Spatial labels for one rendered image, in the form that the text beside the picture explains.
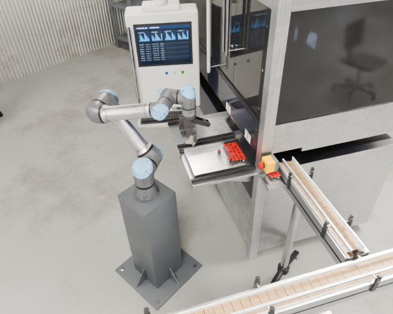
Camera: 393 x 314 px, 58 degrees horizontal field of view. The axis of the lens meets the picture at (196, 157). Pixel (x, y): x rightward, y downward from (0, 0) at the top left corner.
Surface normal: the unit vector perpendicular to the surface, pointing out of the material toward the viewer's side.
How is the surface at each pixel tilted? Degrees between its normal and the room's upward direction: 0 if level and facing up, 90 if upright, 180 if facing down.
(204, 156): 0
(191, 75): 90
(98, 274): 0
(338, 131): 90
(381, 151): 90
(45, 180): 0
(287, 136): 90
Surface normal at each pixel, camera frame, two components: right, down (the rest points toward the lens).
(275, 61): 0.28, 0.60
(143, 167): -0.06, -0.69
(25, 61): 0.74, 0.41
